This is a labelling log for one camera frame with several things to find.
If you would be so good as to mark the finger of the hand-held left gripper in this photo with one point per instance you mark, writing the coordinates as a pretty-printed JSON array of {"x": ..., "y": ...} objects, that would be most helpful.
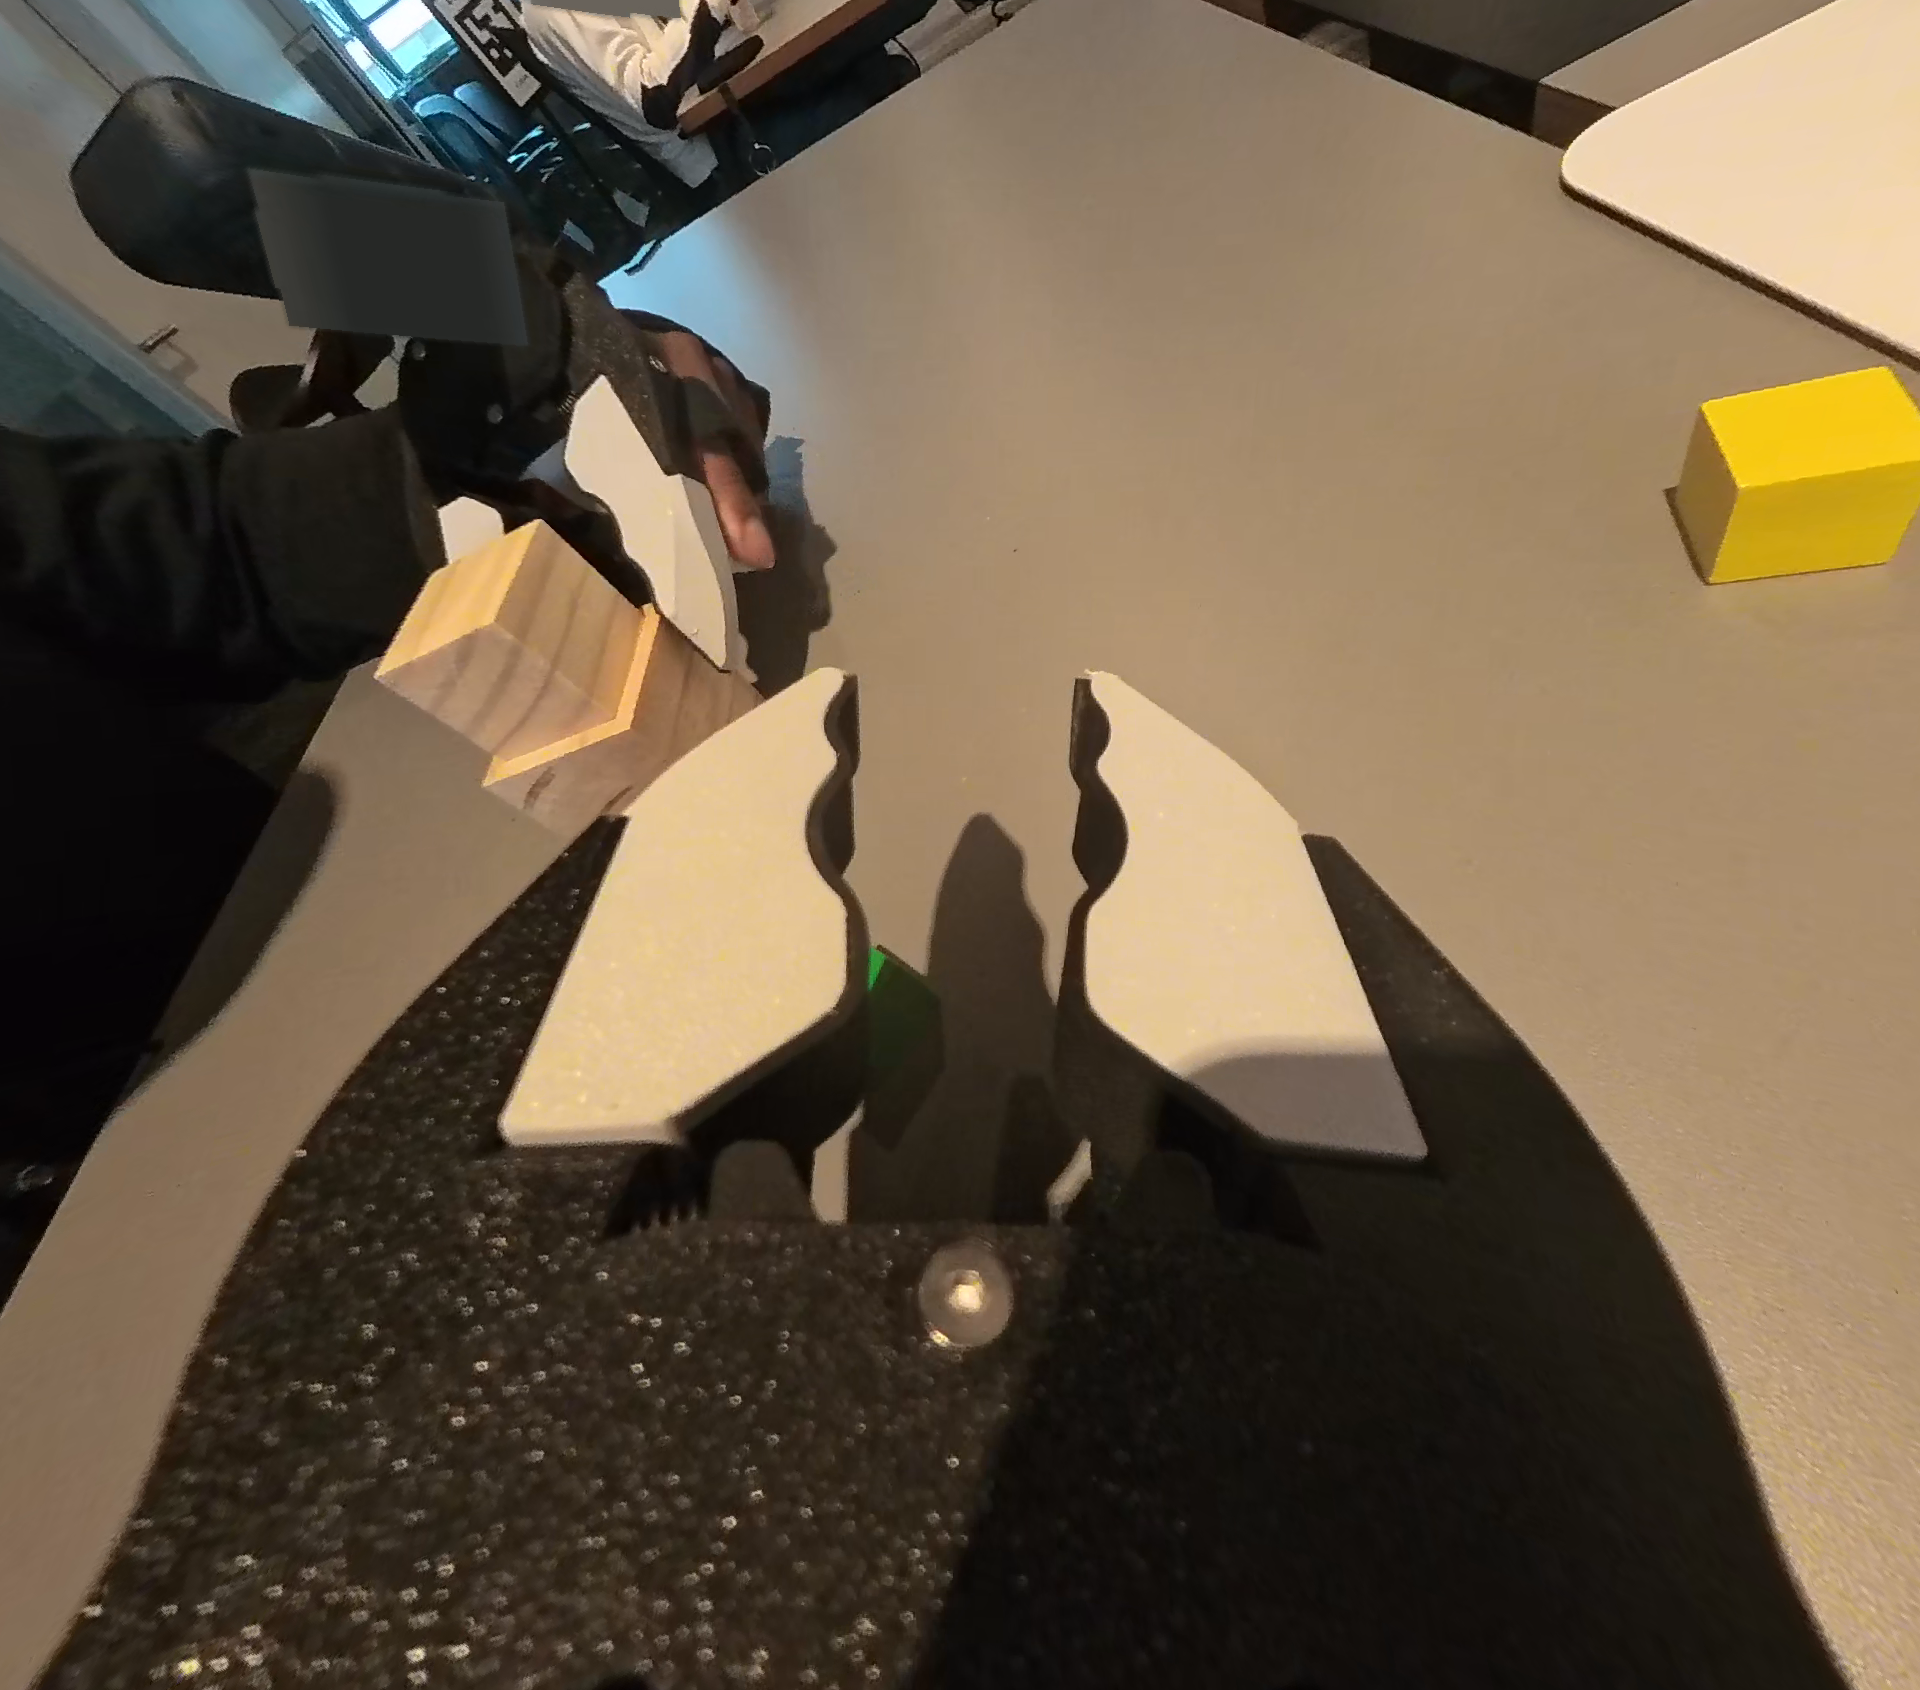
[
  {"x": 468, "y": 529},
  {"x": 660, "y": 534}
]

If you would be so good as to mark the large wooden cube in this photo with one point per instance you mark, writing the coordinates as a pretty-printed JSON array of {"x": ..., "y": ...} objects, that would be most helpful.
[{"x": 698, "y": 714}]

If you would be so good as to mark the small green wooden cube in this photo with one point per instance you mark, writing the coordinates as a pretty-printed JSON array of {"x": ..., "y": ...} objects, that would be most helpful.
[{"x": 905, "y": 1023}]

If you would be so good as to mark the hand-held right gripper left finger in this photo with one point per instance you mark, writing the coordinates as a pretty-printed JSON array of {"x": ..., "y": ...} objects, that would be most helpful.
[{"x": 675, "y": 970}]

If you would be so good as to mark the person's left hand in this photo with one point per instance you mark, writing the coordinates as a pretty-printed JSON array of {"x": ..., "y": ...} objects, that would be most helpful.
[{"x": 746, "y": 512}]

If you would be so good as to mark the person's dark clothing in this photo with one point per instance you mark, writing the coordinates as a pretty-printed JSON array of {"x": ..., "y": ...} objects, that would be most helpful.
[{"x": 105, "y": 895}]

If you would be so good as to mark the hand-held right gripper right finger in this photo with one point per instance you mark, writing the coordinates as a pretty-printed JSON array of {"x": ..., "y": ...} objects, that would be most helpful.
[{"x": 1214, "y": 970}]

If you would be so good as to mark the yellow wooden cube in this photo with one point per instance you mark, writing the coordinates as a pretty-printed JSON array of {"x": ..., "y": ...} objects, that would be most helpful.
[{"x": 1801, "y": 475}]

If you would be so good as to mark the printed tag board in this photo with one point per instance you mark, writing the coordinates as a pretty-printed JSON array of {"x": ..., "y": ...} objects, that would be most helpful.
[{"x": 488, "y": 40}]

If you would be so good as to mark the wooden document stand white base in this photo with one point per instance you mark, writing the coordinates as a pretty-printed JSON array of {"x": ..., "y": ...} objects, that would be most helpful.
[{"x": 1785, "y": 160}]

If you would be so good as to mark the person's left forearm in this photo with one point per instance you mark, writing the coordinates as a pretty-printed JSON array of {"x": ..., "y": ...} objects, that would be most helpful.
[{"x": 210, "y": 550}]

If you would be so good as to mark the medium wooden cube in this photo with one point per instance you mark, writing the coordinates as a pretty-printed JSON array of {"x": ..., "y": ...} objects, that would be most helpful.
[{"x": 511, "y": 625}]

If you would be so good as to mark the row of black chairs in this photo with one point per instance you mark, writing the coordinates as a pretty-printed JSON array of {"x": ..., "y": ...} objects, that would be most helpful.
[{"x": 525, "y": 175}]

